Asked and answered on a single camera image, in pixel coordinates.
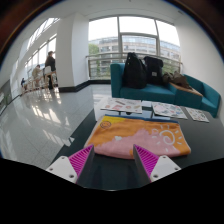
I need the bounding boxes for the group of white chairs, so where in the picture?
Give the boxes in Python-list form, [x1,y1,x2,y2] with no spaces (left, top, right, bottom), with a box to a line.
[21,65,59,94]

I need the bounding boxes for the teal side table wooden top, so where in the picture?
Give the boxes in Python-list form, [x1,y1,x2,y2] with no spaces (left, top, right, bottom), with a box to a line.
[169,82,204,109]

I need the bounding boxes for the printed sticker sheet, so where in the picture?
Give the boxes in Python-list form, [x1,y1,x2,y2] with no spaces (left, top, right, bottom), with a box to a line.
[185,106,210,123]
[100,97,143,115]
[151,101,189,120]

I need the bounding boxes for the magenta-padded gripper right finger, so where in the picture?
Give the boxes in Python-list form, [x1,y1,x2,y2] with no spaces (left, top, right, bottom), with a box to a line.
[132,143,182,188]

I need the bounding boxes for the black backpack with label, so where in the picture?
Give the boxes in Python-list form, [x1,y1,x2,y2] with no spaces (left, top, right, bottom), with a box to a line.
[143,55,165,87]

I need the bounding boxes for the teal sofa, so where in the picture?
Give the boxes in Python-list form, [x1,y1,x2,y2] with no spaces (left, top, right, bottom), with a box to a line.
[110,62,178,105]

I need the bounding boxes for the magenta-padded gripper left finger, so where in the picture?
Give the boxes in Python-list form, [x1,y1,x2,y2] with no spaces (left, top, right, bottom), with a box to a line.
[45,144,96,188]

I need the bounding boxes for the metal window railing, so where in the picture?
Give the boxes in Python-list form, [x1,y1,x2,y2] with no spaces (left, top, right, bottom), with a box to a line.
[85,52,183,80]

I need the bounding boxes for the orange pink yellow printed towel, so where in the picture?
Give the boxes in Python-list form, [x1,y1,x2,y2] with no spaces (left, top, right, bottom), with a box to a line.
[83,114,192,160]

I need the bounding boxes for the large black backpack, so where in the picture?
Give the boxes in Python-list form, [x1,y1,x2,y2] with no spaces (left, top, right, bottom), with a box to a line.
[122,52,148,90]

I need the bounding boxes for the teal armchair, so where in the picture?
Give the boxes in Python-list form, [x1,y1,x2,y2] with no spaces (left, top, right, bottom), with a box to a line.
[182,73,222,118]

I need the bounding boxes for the brown bag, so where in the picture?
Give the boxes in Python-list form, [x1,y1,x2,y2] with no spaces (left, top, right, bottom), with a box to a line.
[162,71,192,90]

